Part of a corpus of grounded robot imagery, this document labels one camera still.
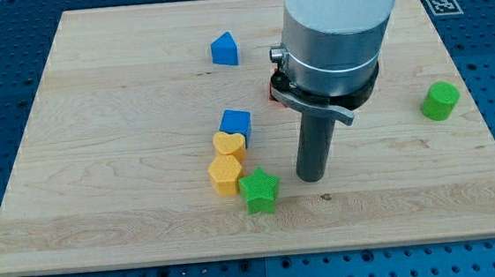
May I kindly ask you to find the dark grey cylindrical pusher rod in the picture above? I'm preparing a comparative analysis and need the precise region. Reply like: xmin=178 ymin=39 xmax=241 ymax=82
xmin=296 ymin=114 xmax=336 ymax=183

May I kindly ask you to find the black clamp mount with lever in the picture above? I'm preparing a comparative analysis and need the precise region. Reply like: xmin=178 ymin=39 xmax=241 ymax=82
xmin=269 ymin=45 xmax=379 ymax=125

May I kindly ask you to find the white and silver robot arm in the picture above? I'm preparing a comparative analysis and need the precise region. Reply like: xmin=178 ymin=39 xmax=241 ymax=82
xmin=269 ymin=0 xmax=395 ymax=183

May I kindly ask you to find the red block behind arm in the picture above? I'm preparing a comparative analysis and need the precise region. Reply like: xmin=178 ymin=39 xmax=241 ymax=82
xmin=266 ymin=66 xmax=289 ymax=109

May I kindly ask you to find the green star block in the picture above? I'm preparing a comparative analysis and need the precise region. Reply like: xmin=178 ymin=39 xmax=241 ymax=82
xmin=238 ymin=167 xmax=280 ymax=214

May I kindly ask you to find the yellow hexagon block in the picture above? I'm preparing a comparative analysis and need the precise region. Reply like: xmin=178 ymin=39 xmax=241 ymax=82
xmin=207 ymin=155 xmax=243 ymax=196

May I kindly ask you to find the blue cube block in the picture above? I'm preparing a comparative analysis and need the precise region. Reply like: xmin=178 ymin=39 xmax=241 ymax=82
xmin=219 ymin=109 xmax=251 ymax=147

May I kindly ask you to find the yellow heart block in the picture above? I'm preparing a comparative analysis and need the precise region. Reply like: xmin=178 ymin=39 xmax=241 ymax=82
xmin=212 ymin=131 xmax=247 ymax=163

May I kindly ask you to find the green cylinder block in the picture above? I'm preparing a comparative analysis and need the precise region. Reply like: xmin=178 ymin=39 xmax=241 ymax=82
xmin=421 ymin=81 xmax=461 ymax=121

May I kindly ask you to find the blue triangle block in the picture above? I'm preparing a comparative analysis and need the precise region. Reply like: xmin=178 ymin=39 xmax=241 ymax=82
xmin=210 ymin=31 xmax=239 ymax=66

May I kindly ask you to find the black and white fiducial marker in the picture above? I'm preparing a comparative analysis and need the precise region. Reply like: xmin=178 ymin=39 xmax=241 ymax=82
xmin=425 ymin=0 xmax=463 ymax=17

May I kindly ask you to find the light wooden board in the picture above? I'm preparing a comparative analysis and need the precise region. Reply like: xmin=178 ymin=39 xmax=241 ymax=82
xmin=0 ymin=0 xmax=495 ymax=277

